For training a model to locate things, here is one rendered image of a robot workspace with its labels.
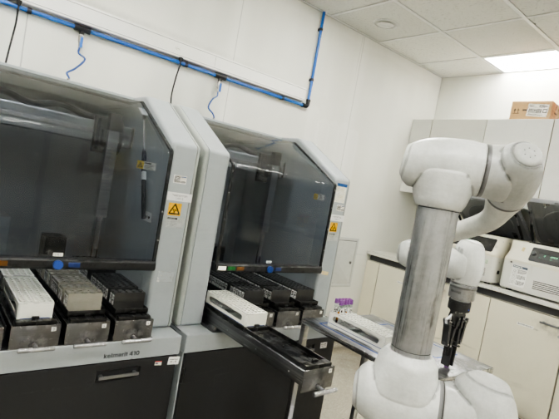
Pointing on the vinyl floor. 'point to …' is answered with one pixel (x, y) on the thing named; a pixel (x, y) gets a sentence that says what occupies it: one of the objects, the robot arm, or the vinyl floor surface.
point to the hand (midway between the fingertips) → (448, 355)
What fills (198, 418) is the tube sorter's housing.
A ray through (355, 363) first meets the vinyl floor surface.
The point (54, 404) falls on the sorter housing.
